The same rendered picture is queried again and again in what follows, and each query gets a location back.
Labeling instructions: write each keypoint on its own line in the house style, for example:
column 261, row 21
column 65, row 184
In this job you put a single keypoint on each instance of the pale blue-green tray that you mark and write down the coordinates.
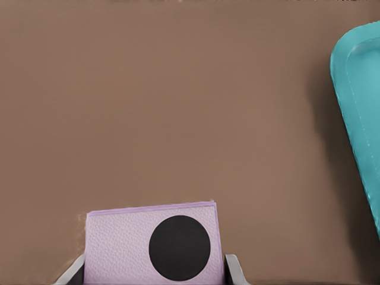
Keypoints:
column 360, row 118

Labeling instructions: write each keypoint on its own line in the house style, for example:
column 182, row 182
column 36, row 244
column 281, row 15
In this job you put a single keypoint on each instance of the pale lilac phone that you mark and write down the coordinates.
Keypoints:
column 118, row 246

